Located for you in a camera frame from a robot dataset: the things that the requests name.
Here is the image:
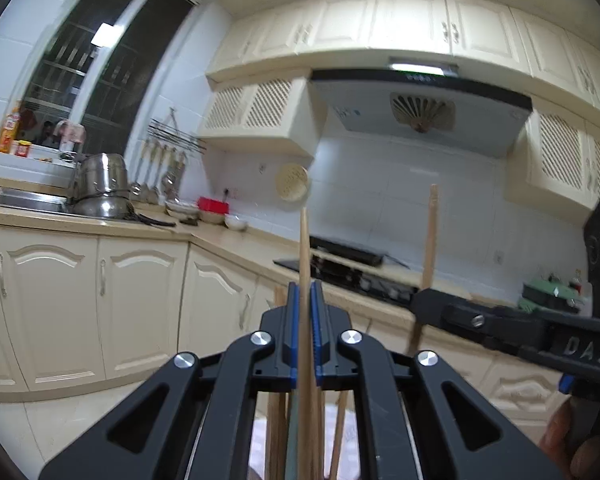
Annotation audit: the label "right hand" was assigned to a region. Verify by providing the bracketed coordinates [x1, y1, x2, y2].
[539, 400, 600, 479]

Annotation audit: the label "green appliance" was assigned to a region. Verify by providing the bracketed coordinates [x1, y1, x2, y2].
[517, 278, 583, 314]

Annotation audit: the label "wooden chopstick on table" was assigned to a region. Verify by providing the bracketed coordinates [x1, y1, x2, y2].
[297, 208, 313, 480]
[406, 184, 439, 356]

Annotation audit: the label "light blue knife sheath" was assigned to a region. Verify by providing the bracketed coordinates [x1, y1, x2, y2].
[284, 391, 299, 480]

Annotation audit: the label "cream lower cabinets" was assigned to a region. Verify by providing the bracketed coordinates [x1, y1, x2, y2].
[0, 221, 571, 430]

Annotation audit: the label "cream cabinets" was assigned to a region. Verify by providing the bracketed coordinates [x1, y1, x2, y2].
[208, 0, 600, 217]
[0, 221, 571, 430]

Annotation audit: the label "black gas stove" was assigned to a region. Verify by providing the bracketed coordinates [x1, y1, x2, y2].
[273, 251, 422, 309]

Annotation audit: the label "black induction cooker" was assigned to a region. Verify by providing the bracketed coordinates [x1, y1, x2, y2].
[310, 235, 387, 266]

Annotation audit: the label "white bowl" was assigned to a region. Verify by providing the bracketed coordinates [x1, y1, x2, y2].
[224, 214, 248, 232]

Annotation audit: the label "red box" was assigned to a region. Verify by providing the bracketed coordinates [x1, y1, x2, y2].
[197, 196, 230, 216]

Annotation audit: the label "stainless steel pots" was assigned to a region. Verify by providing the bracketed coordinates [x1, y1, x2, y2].
[68, 153, 175, 228]

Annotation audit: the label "steel sink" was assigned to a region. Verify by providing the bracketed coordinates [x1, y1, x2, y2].
[0, 187, 68, 214]

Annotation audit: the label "hanging utensil rack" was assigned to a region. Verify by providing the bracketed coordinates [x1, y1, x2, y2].
[130, 106, 206, 205]

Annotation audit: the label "range hood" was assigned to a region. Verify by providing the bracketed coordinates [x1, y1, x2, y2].
[311, 67, 533, 158]

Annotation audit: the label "orange bottle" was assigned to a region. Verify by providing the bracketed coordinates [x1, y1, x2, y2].
[0, 102, 20, 154]

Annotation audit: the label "cream upper cabinets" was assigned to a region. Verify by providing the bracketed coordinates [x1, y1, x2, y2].
[208, 0, 600, 217]

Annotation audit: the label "window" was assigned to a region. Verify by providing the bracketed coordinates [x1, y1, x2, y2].
[15, 0, 196, 154]

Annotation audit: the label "round cream wall strainer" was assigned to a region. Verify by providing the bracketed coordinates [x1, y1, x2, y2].
[275, 162, 310, 203]

